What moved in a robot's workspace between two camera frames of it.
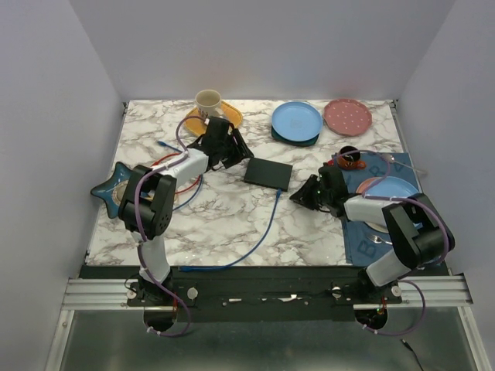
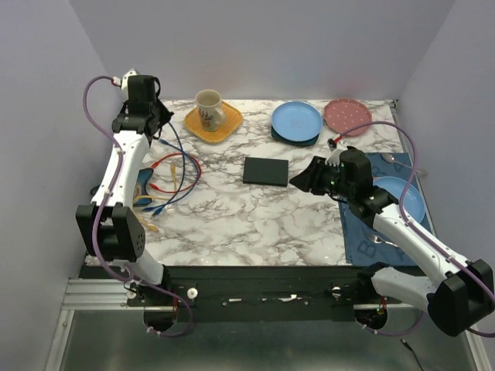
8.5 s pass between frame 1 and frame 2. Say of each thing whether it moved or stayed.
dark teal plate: stayed
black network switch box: stayed
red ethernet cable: stayed
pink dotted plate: stayed
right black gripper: moved
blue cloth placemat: stayed
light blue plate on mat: stayed
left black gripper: moved
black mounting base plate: stayed
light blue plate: stayed
